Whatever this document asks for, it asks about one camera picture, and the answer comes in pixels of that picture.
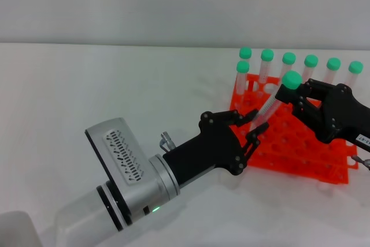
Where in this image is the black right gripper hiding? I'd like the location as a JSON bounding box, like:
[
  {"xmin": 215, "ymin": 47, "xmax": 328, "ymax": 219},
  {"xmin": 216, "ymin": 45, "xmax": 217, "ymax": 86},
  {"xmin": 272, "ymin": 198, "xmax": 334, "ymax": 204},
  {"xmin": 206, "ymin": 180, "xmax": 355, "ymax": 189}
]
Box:
[{"xmin": 274, "ymin": 79, "xmax": 370, "ymax": 153}]

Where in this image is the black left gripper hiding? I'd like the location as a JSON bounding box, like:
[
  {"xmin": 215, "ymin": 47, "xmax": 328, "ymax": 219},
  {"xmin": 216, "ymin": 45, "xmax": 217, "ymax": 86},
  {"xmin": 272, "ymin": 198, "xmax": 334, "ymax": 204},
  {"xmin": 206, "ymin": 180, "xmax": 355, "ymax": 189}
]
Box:
[{"xmin": 162, "ymin": 109, "xmax": 271, "ymax": 187}]

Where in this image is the clear test tube green cap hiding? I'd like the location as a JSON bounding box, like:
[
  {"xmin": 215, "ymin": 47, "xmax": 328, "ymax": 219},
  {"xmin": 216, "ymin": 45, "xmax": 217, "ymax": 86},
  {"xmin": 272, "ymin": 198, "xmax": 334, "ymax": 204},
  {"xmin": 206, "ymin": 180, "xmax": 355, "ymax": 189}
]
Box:
[
  {"xmin": 258, "ymin": 49, "xmax": 275, "ymax": 86},
  {"xmin": 323, "ymin": 57, "xmax": 342, "ymax": 86},
  {"xmin": 239, "ymin": 46, "xmax": 253, "ymax": 67},
  {"xmin": 280, "ymin": 52, "xmax": 297, "ymax": 74},
  {"xmin": 344, "ymin": 61, "xmax": 364, "ymax": 87},
  {"xmin": 300, "ymin": 54, "xmax": 319, "ymax": 83},
  {"xmin": 235, "ymin": 60, "xmax": 250, "ymax": 109},
  {"xmin": 249, "ymin": 70, "xmax": 303, "ymax": 134}
]

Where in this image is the orange test tube rack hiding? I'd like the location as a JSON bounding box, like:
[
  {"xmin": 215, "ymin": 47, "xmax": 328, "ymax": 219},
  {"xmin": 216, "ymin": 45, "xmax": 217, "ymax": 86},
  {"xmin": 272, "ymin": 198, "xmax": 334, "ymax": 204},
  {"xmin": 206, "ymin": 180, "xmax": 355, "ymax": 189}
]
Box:
[{"xmin": 230, "ymin": 73, "xmax": 359, "ymax": 186}]

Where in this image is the silver plug with black cable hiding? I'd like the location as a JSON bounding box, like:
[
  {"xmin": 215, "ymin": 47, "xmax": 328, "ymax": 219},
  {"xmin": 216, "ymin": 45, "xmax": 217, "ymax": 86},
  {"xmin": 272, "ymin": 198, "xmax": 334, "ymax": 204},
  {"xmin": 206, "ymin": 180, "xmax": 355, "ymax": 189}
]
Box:
[
  {"xmin": 158, "ymin": 131, "xmax": 175, "ymax": 153},
  {"xmin": 350, "ymin": 154, "xmax": 370, "ymax": 171}
]

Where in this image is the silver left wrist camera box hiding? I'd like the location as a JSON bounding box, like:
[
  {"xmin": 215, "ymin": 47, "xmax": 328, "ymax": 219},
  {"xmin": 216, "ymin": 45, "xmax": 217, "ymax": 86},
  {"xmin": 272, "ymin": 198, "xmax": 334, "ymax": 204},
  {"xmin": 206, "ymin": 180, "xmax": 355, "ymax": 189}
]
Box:
[{"xmin": 84, "ymin": 117, "xmax": 158, "ymax": 187}]

